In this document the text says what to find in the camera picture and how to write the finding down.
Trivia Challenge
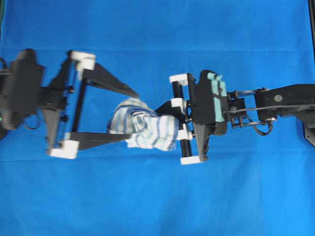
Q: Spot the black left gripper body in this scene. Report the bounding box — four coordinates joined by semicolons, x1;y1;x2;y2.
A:
39;50;96;159

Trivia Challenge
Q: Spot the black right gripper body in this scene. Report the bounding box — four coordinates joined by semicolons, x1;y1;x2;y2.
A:
169;70;231;165

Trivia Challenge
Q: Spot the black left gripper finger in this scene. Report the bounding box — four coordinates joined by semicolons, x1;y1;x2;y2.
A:
83;63;139;97
78;132;131;150

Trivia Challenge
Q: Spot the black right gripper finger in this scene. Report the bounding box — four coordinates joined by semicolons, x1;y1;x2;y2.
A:
155;98;188;118
177;124;193;140

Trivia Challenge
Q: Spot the blue white striped towel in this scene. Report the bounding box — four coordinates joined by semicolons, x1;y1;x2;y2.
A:
107;98;179;151

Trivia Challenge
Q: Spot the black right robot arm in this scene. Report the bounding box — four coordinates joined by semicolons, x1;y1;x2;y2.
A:
156;70;315;165

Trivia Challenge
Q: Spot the blue table cloth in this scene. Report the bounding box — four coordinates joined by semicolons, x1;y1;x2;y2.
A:
0;0;315;236

